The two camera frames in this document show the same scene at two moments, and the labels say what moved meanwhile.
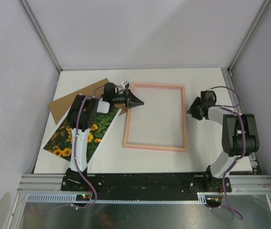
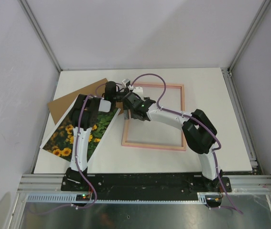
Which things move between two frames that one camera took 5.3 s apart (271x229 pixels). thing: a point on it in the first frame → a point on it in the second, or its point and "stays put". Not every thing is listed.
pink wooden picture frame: x=134 y=146 stays put
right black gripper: x=191 y=109 → x=126 y=114
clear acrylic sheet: x=159 y=121 stays put
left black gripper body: x=122 y=98 stays put
